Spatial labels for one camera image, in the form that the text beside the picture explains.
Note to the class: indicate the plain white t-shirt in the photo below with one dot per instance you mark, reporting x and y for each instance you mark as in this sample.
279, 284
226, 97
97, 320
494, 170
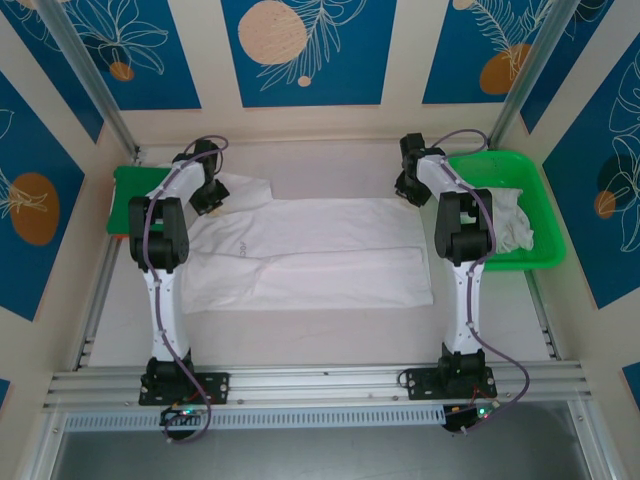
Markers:
325, 240

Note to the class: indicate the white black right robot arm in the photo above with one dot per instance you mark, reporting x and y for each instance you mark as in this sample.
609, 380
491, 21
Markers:
465, 310

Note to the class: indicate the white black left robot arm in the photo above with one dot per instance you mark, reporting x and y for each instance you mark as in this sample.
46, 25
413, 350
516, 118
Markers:
165, 310

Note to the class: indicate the green t-shirt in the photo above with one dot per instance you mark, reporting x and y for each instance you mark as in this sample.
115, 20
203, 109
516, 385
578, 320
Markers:
130, 190

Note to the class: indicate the crumpled white t-shirt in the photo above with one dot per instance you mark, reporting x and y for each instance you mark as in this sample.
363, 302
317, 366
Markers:
510, 220

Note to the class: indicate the blue poster with lily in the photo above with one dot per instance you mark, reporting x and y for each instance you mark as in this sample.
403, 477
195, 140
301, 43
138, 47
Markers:
170, 85

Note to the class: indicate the blue poster with fern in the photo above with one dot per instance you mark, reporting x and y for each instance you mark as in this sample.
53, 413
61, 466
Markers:
350, 75

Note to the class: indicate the green plastic basket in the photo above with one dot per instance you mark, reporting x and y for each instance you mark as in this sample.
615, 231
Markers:
545, 215

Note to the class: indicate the blue poster with orange circle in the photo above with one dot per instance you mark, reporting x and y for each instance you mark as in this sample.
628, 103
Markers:
450, 50

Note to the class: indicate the blue poster with orange oval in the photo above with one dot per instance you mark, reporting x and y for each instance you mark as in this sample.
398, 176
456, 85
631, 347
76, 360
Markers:
50, 150

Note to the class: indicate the blue poster with monstera leaf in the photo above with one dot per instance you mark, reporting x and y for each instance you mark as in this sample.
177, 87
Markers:
575, 225

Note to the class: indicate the small circuit board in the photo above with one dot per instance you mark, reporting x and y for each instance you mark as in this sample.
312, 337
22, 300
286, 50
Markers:
475, 415
182, 414

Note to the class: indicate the grey metal panel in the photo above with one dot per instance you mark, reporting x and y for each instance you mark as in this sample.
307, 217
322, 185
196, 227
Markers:
320, 455

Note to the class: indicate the aluminium frame post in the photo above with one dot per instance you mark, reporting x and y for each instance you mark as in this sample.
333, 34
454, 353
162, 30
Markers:
95, 85
592, 445
42, 450
525, 75

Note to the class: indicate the aluminium side rail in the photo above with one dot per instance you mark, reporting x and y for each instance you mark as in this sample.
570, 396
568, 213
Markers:
92, 320
542, 320

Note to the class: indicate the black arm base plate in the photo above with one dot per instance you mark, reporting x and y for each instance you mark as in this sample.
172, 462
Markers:
425, 382
215, 387

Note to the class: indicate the narrow blue wall poster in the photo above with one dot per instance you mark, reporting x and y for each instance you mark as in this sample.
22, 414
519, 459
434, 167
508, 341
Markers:
590, 60
50, 80

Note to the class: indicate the aluminium frame rail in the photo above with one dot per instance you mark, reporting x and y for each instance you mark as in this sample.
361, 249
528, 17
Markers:
320, 385

